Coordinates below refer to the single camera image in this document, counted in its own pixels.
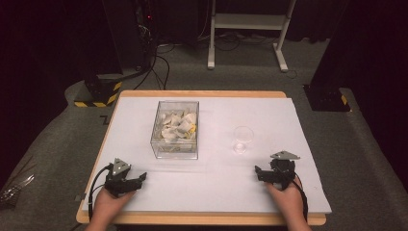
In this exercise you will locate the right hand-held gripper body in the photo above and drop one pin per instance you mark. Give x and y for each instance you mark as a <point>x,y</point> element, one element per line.
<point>283,171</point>

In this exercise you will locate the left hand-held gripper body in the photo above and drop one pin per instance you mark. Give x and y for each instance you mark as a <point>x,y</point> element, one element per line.
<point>118,179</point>

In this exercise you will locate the clear glass cup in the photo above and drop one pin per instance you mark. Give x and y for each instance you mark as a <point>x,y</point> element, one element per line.
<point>242,138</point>

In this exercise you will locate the clear plastic drawer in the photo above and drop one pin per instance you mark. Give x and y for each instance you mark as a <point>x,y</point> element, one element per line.
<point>174,154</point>

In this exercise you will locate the pile of white tea bags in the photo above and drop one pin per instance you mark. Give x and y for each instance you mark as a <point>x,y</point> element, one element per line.
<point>176,128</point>

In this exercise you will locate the clear plastic drawer box shell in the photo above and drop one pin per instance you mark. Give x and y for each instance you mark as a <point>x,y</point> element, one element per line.
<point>175,105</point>

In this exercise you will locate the person's left hand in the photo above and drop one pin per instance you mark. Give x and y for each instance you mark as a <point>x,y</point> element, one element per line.
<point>107,205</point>

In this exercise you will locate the person's right hand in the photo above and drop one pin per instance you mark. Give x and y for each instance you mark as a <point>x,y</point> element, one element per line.
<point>290,202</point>

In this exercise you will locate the grey tape piece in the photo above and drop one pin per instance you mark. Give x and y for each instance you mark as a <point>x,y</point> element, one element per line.
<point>80,197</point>

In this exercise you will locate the white foam board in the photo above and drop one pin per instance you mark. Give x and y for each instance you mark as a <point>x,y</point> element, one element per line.
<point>218,186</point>

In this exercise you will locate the black square stand base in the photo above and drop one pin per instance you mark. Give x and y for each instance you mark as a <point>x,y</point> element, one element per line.
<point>327,97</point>

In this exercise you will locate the yellow-black striped stand base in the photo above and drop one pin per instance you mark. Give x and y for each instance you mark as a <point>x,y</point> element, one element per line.
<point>101,93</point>

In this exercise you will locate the shiny metal rods bundle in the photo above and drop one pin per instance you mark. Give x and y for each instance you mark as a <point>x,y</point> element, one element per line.
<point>16,189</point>

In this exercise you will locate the black equipment rack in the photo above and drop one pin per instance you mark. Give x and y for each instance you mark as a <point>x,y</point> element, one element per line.
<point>128,32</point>

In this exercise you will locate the white metal stand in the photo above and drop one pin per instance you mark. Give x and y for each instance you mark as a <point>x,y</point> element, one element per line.
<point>247,21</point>

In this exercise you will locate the dark curtain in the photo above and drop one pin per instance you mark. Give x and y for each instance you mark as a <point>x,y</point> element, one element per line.
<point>375,48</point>
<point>41,48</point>

